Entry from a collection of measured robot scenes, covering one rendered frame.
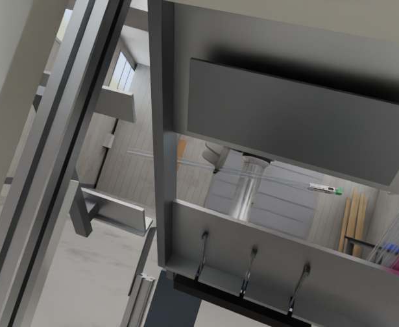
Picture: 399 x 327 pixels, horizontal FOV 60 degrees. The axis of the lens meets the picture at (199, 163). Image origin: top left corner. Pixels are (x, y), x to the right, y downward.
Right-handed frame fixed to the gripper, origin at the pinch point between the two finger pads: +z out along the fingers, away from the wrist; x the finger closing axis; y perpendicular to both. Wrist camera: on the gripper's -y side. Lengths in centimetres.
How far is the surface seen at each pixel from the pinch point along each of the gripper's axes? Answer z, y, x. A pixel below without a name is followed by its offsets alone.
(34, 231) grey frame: 36.7, 14.0, 29.7
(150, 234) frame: 15.2, 9.1, -16.2
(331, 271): 13.3, -28.4, 1.7
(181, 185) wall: -463, 96, -840
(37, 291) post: 36, 28, -26
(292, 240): 12.2, -18.6, 5.0
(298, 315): 19.8, -28.5, -11.1
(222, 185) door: -504, -15, -810
